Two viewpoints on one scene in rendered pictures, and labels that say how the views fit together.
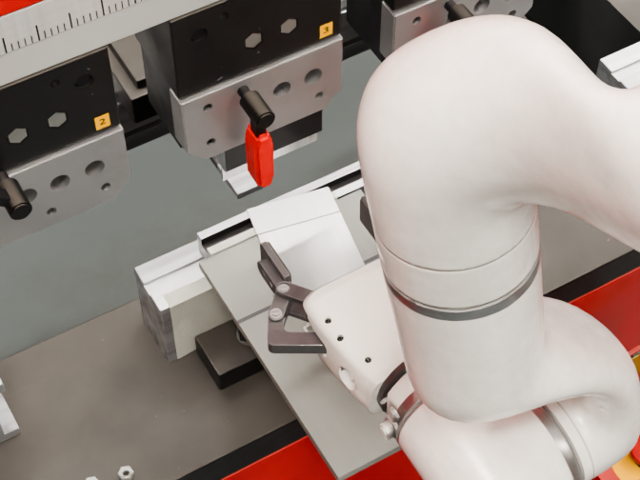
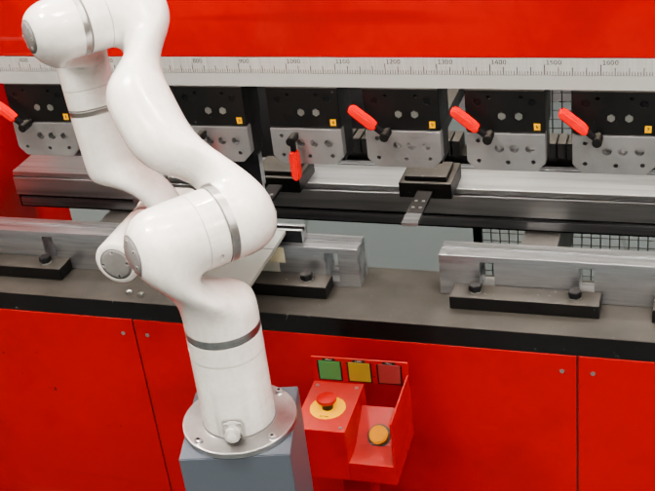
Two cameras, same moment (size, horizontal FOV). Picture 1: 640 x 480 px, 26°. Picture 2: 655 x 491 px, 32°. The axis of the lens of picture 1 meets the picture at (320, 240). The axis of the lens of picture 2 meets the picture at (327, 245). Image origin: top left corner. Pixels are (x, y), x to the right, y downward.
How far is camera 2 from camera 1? 1.82 m
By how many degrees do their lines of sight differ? 44
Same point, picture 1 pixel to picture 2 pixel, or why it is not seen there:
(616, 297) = (396, 358)
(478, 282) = (71, 99)
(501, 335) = (84, 131)
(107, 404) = not seen: hidden behind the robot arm
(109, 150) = not seen: hidden behind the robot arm
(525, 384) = (100, 165)
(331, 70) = (244, 141)
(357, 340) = not seen: hidden behind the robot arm
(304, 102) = (233, 152)
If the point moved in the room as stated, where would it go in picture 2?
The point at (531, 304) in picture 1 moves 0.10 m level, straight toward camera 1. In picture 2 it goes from (96, 126) to (39, 142)
